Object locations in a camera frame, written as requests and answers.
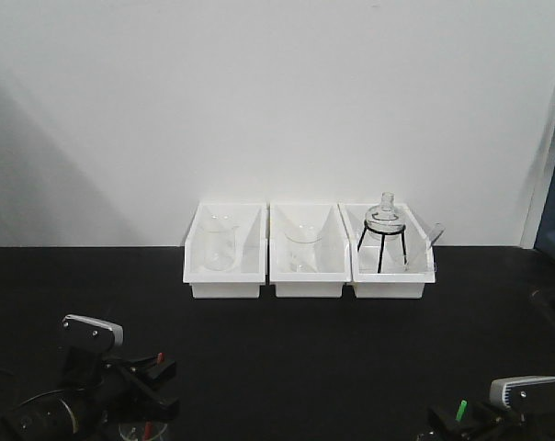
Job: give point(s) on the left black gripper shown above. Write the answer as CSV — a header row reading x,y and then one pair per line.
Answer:
x,y
127,390

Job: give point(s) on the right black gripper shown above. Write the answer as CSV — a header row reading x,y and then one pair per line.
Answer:
x,y
493,423

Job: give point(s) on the red plastic spoon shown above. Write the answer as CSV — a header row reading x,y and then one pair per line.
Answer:
x,y
148,427

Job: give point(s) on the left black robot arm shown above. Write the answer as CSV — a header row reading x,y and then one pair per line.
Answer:
x,y
44,417

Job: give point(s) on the glass beaker front right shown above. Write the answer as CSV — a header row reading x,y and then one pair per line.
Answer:
x,y
427,436

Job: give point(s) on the glass beaker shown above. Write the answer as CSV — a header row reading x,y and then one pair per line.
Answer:
x,y
134,431
427,436

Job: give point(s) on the glass beaker front left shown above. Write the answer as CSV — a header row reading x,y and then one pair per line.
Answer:
x,y
134,431

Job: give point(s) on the left white plastic bin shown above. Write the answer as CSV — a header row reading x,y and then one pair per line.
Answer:
x,y
248,273

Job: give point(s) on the white plastic bin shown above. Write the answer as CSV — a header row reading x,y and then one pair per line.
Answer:
x,y
248,273
396,281
332,252

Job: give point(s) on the clear glass beaker left bin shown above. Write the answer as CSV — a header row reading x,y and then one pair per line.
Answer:
x,y
219,238

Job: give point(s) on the clear glass beaker bin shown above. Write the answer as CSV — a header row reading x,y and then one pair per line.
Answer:
x,y
302,240
219,238

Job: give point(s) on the right white plastic bin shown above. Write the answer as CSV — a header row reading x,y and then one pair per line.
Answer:
x,y
396,281

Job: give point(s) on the middle white plastic bin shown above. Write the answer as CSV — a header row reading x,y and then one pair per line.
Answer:
x,y
332,252

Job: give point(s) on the clear round-bottom glass flask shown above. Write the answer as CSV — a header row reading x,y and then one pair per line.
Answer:
x,y
385,217

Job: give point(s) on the clear glass beaker middle bin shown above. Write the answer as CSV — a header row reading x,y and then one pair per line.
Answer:
x,y
302,240

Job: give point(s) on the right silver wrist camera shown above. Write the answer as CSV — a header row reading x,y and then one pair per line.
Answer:
x,y
524,394

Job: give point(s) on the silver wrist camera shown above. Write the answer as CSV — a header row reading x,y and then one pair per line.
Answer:
x,y
91,334
524,394

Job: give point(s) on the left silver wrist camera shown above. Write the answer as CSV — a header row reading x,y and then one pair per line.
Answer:
x,y
91,334

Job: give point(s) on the black wire tripod stand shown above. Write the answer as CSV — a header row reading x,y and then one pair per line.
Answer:
x,y
381,252

